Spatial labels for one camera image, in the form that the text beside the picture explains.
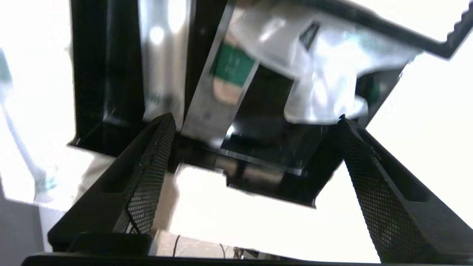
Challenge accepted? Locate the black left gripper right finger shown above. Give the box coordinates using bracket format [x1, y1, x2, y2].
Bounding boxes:
[337, 115, 473, 263]

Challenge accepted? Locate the black amenity box white top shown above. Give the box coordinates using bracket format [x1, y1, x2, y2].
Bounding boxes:
[259, 0, 473, 59]

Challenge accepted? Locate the black glossy box drawer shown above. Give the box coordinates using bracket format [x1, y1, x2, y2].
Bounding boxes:
[68, 0, 425, 208]

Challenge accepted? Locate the green label sachet in drawer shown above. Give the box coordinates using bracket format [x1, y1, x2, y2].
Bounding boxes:
[180, 33, 261, 145]

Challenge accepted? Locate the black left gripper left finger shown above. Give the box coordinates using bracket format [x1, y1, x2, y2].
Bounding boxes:
[48, 113, 177, 252]

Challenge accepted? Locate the white packet green print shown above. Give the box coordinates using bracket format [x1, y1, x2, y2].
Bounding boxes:
[139, 0, 193, 128]

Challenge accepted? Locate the long white toothbrush packet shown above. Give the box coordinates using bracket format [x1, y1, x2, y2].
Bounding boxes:
[0, 48, 59, 204]

